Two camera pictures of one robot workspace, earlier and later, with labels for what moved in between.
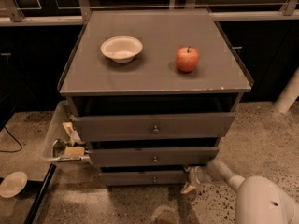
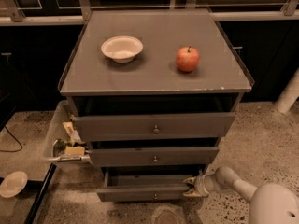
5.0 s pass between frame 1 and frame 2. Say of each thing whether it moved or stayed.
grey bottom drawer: moved
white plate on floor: stayed
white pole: stayed
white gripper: moved
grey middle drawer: stayed
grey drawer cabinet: stayed
